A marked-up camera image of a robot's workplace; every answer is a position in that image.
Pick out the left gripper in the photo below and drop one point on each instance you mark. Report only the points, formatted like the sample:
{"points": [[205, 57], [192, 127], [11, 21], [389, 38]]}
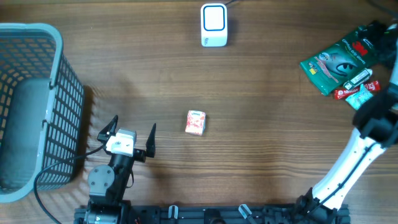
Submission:
{"points": [[140, 155]]}

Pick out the orange white small carton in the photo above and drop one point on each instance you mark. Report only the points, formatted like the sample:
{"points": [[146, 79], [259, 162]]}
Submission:
{"points": [[196, 121]]}

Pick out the white barcode scanner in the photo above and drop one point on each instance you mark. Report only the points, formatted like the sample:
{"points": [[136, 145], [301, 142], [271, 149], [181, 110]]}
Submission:
{"points": [[214, 25]]}

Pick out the teal wet wipes packet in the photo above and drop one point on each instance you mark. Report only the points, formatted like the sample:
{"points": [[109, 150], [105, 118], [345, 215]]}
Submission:
{"points": [[359, 98]]}

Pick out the green white gum pack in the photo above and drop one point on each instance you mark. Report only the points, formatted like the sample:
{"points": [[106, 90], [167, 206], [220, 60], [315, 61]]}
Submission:
{"points": [[363, 76]]}

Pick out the green 3M gloves packet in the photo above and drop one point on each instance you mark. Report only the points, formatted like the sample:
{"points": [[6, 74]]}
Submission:
{"points": [[335, 65]]}

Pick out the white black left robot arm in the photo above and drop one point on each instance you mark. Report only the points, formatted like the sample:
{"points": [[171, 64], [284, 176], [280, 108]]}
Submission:
{"points": [[108, 183]]}

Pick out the red Nescafe stick sachet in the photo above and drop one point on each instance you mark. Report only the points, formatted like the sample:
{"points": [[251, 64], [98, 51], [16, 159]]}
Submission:
{"points": [[340, 94]]}

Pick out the grey black plastic basket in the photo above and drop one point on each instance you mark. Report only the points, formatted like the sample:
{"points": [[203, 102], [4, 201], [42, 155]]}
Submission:
{"points": [[42, 103]]}

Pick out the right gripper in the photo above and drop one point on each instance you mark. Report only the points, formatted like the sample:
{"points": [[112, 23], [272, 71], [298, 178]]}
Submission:
{"points": [[377, 32]]}

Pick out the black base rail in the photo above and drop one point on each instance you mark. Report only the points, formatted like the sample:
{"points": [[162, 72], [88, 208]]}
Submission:
{"points": [[266, 214]]}

